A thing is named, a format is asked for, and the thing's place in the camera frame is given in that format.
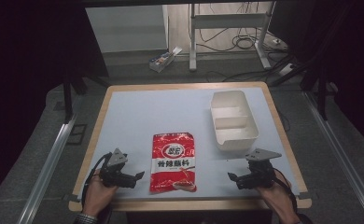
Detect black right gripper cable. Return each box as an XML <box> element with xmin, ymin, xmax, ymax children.
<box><xmin>273</xmin><ymin>167</ymin><xmax>300</xmax><ymax>216</ymax></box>

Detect white panel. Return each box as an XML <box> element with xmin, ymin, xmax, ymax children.
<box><xmin>85</xmin><ymin>4</ymin><xmax>169</xmax><ymax>54</ymax></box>

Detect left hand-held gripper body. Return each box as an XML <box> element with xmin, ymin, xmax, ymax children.
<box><xmin>99</xmin><ymin>147</ymin><xmax>137</xmax><ymax>189</ymax></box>

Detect grey aluminium rail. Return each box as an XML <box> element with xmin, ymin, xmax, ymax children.
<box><xmin>302</xmin><ymin>91</ymin><xmax>364</xmax><ymax>224</ymax></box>
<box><xmin>16</xmin><ymin>113</ymin><xmax>78</xmax><ymax>224</ymax></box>

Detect white divided plastic container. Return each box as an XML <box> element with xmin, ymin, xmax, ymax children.
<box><xmin>209</xmin><ymin>90</ymin><xmax>260</xmax><ymax>152</ymax></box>

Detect person's left hand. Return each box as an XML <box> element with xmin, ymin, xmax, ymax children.
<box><xmin>82</xmin><ymin>169</ymin><xmax>119</xmax><ymax>218</ymax></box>

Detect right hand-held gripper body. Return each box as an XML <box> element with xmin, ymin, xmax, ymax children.
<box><xmin>235</xmin><ymin>147</ymin><xmax>283</xmax><ymax>190</ymax></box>

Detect black stand leg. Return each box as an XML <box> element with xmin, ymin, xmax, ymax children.
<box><xmin>300</xmin><ymin>62</ymin><xmax>330</xmax><ymax>121</ymax></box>
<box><xmin>62</xmin><ymin>73</ymin><xmax>109</xmax><ymax>125</ymax></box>

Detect person's right hand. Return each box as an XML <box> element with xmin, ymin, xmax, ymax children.
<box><xmin>255</xmin><ymin>170</ymin><xmax>300</xmax><ymax>224</ymax></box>

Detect white power strip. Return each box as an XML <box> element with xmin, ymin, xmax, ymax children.
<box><xmin>278</xmin><ymin>63</ymin><xmax>296</xmax><ymax>77</ymax></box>

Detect black floor cables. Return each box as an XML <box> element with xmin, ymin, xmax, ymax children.
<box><xmin>195</xmin><ymin>2</ymin><xmax>296</xmax><ymax>83</ymax></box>

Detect white metal desk frame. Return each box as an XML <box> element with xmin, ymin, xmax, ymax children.
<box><xmin>188</xmin><ymin>1</ymin><xmax>277</xmax><ymax>72</ymax></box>

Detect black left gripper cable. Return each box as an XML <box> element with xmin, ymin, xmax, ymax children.
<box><xmin>80</xmin><ymin>151</ymin><xmax>113</xmax><ymax>209</ymax></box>

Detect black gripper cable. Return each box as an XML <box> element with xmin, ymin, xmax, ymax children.
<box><xmin>80</xmin><ymin>151</ymin><xmax>113</xmax><ymax>209</ymax></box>
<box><xmin>273</xmin><ymin>167</ymin><xmax>300</xmax><ymax>216</ymax></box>

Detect red seasoning packet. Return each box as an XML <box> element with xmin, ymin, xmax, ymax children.
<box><xmin>148</xmin><ymin>132</ymin><xmax>198</xmax><ymax>194</ymax></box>

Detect striped sleeve cuff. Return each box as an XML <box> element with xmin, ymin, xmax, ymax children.
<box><xmin>73</xmin><ymin>212</ymin><xmax>100</xmax><ymax>224</ymax></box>

